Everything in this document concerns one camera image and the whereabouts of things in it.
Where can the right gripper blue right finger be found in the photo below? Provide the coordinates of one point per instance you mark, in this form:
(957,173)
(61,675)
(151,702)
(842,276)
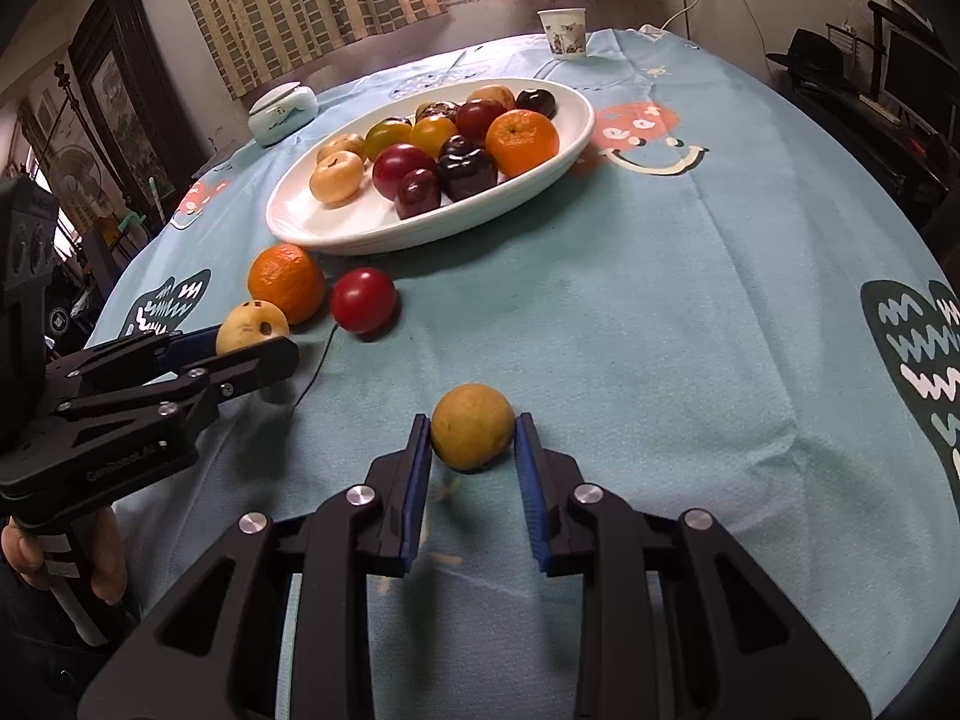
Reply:
(530,463)

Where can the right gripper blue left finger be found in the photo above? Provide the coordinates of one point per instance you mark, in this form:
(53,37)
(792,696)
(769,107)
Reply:
(413,476)

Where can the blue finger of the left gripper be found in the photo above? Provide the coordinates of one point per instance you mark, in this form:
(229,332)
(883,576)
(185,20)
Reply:
(185,351)
(241,372)

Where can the round tan longan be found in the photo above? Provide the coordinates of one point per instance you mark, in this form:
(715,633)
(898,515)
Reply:
(471,424)

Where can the pale yellow spotted fruit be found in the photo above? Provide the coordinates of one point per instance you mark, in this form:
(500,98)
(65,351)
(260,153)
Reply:
(250,323)

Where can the large orange mandarin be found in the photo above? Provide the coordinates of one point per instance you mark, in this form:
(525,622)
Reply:
(288,277)

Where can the red tomato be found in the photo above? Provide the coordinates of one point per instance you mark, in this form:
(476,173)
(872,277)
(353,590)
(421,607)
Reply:
(364,300)

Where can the tan round pear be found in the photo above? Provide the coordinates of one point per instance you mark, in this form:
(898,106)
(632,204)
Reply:
(337,178)

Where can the dark purple plum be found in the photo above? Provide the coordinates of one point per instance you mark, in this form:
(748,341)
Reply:
(465,169)

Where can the dark red plum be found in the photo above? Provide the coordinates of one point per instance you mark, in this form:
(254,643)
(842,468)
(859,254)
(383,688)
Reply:
(474,117)

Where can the dark cherry plum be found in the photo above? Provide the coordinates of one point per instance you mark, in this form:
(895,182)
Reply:
(418,193)

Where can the person's left hand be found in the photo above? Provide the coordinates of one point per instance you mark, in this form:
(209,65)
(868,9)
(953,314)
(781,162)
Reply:
(109,578)

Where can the standing fan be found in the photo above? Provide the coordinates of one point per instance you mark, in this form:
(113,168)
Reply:
(75,179)

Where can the light blue printed tablecloth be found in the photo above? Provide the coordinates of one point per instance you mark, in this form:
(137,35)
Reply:
(717,306)

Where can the white ceramic lidded jar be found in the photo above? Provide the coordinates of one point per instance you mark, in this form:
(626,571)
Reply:
(281,111)

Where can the yellow green tomato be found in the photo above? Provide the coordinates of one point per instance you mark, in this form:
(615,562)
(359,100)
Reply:
(388,132)

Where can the orange mandarin on plate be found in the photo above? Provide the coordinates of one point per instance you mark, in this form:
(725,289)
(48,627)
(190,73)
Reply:
(520,140)

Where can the orange yellow tomato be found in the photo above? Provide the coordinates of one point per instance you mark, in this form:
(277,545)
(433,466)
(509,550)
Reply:
(431,132)

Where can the striped orange pepino melon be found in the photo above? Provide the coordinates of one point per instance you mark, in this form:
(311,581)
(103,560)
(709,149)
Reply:
(500,94)

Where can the white paper cup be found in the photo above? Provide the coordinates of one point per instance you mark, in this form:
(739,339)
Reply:
(566,32)

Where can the computer monitor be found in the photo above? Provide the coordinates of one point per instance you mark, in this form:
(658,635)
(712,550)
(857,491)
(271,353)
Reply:
(921,81)

